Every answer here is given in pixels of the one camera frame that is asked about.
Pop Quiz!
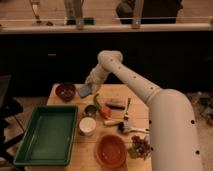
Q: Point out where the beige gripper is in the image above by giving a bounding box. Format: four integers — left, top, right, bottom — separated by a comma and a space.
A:
85, 76, 101, 94

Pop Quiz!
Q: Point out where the blue grey sponge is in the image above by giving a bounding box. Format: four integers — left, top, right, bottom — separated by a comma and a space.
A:
77, 84, 92, 98

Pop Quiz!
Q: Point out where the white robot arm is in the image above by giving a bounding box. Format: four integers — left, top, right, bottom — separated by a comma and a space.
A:
86, 50, 203, 171

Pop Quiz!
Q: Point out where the dark purple bowl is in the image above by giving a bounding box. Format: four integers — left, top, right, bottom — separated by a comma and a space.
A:
55, 83, 76, 102

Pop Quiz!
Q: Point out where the orange bowl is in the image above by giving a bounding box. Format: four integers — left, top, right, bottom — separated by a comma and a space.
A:
94, 134, 127, 169

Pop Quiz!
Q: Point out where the green chili pepper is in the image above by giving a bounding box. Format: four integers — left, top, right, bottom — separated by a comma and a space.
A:
93, 94, 101, 110

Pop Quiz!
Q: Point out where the grey black eraser block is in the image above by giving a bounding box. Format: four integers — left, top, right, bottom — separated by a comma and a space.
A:
106, 99, 125, 110

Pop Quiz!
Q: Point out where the small metal cup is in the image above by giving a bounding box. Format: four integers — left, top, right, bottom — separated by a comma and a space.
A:
84, 105, 97, 118

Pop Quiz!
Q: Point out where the orange carrot toy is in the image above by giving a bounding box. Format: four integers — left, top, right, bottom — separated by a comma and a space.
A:
99, 106, 111, 119

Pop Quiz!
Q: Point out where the metal fork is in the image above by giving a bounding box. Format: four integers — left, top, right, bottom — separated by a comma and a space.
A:
123, 98, 131, 121

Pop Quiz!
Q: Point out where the white cup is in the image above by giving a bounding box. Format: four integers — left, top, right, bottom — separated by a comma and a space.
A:
79, 117, 96, 136

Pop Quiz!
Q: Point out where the black dish brush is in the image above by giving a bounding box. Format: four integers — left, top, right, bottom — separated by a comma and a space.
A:
118, 122, 150, 134

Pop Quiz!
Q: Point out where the green box on shelf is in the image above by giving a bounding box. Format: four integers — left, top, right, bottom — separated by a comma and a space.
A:
65, 17, 95, 25

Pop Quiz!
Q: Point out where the person in background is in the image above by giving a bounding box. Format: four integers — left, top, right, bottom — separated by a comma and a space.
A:
116, 0, 183, 24

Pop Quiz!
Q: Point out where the green plastic tray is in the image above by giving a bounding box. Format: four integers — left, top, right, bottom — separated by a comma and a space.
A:
14, 106, 78, 166

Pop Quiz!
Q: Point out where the black chair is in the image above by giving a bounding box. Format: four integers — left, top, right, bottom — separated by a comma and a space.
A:
0, 75, 23, 164

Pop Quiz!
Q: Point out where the yellow handled tool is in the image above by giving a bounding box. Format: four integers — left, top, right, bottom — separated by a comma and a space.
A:
103, 120, 122, 126

